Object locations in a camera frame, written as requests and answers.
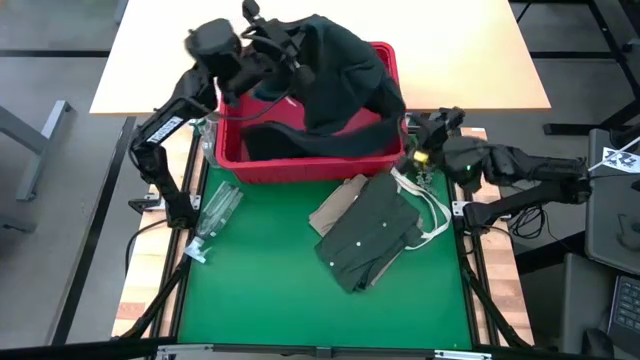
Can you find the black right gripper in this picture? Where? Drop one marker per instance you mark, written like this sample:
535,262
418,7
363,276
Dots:
470,162

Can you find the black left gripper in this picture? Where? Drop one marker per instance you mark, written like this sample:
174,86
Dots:
277,42

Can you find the black garment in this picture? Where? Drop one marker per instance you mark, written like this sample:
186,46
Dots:
345,75

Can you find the dark green garment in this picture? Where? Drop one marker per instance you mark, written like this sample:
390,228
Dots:
370,235

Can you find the beige shirt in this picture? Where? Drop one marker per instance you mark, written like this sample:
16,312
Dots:
335,205

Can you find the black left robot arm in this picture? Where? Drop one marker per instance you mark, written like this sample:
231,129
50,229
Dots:
155,160

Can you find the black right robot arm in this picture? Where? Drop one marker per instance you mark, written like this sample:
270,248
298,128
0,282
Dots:
540,167

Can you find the red plastic laundry basket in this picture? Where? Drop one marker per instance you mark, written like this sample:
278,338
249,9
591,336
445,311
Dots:
310,172

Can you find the artificial succulent plant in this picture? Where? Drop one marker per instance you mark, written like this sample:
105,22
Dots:
425,181

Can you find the small yellow tag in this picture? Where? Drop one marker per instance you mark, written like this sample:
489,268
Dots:
421,156

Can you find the cream tote bag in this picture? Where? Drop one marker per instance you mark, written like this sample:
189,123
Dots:
435,210

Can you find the light wooden desk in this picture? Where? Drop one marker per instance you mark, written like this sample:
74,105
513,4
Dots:
475,50

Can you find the clear spray bottle pale-green trigger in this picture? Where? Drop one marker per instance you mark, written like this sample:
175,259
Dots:
210,145

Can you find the white tag black pattern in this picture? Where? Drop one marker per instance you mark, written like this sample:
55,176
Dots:
620,161

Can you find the grey side desk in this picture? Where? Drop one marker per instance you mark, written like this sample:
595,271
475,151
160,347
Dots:
580,300

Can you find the clear spray bottle white trigger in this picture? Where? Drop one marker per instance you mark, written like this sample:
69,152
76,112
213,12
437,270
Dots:
217,210

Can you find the dark computer keyboard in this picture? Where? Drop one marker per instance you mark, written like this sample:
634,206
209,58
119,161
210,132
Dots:
627,310

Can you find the black computer mouse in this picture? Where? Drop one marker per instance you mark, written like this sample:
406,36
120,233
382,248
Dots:
597,345

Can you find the green table mat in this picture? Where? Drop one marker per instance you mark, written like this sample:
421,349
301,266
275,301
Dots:
260,290

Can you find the grey metal desk leg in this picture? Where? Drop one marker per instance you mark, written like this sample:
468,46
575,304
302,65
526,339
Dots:
37,145

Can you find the black aluminium table frame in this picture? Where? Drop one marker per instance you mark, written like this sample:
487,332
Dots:
474,320

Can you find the black desk frame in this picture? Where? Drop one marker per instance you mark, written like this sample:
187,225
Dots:
607,35

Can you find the silver metal bracket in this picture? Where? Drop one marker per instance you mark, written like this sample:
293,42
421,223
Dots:
462,355
180,352

